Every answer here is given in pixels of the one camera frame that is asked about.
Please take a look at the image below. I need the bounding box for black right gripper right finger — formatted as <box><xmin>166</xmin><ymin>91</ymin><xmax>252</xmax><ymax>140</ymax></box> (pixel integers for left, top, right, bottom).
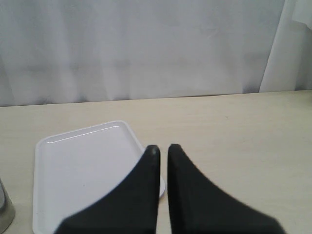
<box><xmin>167</xmin><ymin>144</ymin><xmax>285</xmax><ymax>234</ymax></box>

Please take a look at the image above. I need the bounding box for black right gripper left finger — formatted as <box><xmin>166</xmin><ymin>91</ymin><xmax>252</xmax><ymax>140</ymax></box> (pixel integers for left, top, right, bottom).
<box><xmin>55</xmin><ymin>145</ymin><xmax>160</xmax><ymax>234</ymax></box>

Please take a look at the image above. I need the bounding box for steel mug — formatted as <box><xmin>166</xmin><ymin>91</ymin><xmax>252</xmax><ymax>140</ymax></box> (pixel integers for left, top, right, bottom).
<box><xmin>0</xmin><ymin>181</ymin><xmax>16</xmax><ymax>234</ymax></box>

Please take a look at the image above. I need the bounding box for white plastic tray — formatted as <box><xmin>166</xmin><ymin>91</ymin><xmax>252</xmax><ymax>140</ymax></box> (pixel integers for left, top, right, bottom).
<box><xmin>33</xmin><ymin>121</ymin><xmax>165</xmax><ymax>234</ymax></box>

